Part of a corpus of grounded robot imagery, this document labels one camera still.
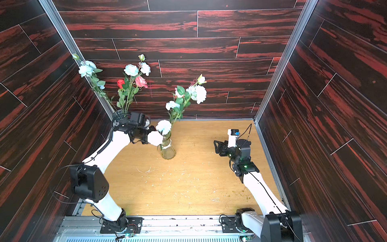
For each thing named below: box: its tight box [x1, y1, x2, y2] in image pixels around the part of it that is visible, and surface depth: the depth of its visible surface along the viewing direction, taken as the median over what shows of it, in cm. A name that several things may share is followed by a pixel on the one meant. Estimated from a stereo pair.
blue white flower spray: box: [165, 74, 208, 134], surface depth 71 cm
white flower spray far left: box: [71, 53, 117, 112], surface depth 85 cm
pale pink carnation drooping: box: [147, 130, 164, 147], surface depth 60 cm
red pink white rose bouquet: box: [116, 53, 152, 113], surface depth 86 cm
